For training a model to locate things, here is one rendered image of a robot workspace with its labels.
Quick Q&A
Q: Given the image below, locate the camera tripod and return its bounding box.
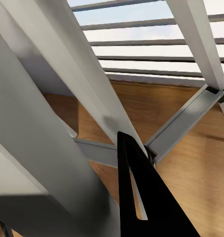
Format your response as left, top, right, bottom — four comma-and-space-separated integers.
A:
0, 0, 224, 237

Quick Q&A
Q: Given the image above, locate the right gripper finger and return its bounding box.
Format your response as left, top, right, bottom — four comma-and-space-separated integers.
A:
117, 131, 200, 237

